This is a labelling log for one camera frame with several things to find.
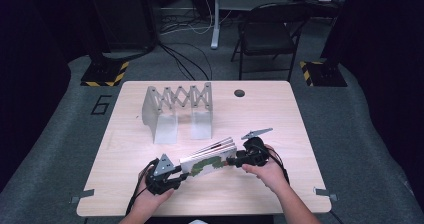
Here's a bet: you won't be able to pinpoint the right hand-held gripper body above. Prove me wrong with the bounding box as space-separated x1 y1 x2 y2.
235 127 274 168

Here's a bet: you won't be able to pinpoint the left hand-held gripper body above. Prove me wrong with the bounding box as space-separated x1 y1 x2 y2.
144 153 183 196

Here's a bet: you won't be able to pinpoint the white picture book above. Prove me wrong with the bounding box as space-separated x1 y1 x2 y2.
178 136 239 179

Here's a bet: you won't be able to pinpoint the person's right hand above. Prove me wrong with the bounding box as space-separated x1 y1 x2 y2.
241 143 287 196

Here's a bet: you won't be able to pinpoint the person's left hand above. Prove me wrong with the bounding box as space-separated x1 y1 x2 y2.
136 167 176 216

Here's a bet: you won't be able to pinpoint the grey expandable metal book rack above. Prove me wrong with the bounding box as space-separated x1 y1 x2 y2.
141 81 215 145

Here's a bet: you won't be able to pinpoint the black stand base striped edge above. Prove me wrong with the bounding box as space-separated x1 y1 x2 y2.
298 60 349 88
80 59 131 88

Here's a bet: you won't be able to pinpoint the black folding chair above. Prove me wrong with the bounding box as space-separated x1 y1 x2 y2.
230 1 313 83

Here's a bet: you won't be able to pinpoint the white desk leg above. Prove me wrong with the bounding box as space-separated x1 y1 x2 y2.
210 0 222 50

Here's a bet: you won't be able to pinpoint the grey desk top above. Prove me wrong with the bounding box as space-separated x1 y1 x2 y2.
218 0 295 12

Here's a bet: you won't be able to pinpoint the black cabinet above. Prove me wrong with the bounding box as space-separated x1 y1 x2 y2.
87 0 158 52

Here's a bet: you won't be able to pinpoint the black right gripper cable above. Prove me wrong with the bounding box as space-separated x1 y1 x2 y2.
252 144 291 186

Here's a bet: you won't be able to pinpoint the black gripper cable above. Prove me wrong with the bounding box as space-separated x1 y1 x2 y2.
252 144 291 186
125 157 160 217

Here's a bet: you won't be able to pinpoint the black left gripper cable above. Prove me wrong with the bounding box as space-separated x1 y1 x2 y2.
125 157 160 217

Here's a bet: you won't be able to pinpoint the grey metal table bracket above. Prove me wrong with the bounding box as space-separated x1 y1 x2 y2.
312 186 339 203
68 188 96 205

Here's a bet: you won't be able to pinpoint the black floor cables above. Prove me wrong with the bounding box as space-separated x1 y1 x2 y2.
157 41 214 82

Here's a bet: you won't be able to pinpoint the white floor cables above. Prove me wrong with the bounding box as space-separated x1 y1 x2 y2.
159 0 235 36

